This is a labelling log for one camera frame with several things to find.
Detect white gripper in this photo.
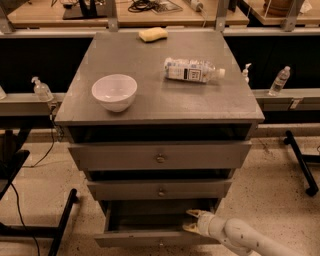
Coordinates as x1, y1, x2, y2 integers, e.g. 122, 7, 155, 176
182, 209, 227, 244

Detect grey bottom drawer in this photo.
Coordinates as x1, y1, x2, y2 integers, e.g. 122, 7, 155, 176
95, 199, 219, 247

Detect grey drawer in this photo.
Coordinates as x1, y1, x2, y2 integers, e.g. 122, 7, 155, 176
95, 199, 219, 247
87, 179, 231, 201
69, 141, 251, 171

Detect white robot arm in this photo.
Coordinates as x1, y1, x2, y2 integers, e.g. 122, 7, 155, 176
183, 209, 302, 256

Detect grey middle drawer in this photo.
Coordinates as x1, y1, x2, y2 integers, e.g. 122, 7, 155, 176
87, 179, 231, 201

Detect grey top drawer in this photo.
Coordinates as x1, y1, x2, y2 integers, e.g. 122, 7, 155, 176
69, 141, 251, 171

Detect grey wooden drawer cabinet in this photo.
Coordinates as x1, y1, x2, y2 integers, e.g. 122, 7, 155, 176
54, 30, 266, 214

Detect black table leg right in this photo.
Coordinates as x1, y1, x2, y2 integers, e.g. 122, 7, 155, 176
283, 130, 320, 197

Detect black table leg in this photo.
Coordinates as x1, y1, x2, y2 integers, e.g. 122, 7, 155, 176
283, 130, 320, 197
0, 189, 78, 256

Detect black table leg left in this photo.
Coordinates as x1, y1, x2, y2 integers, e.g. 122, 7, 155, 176
0, 189, 78, 256

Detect white bowl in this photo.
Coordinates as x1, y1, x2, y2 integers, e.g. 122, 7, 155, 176
91, 74, 137, 112

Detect lying plastic water bottle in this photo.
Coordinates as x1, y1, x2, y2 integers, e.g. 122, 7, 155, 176
164, 57, 225, 84

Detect small white pump bottle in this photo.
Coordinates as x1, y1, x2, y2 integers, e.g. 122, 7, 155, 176
242, 63, 252, 84

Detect upright clear water bottle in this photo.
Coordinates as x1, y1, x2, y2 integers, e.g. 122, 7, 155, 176
268, 66, 291, 96

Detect yellow sponge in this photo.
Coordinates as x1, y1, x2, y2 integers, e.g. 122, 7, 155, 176
138, 27, 168, 42

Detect clear pump dispenser bottle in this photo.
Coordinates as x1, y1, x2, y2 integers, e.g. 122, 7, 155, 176
31, 77, 54, 102

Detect black monitor stand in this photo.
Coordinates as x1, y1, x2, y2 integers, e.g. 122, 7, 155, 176
63, 0, 107, 20

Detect black coiled cables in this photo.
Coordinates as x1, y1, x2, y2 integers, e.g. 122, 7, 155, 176
127, 0, 161, 14

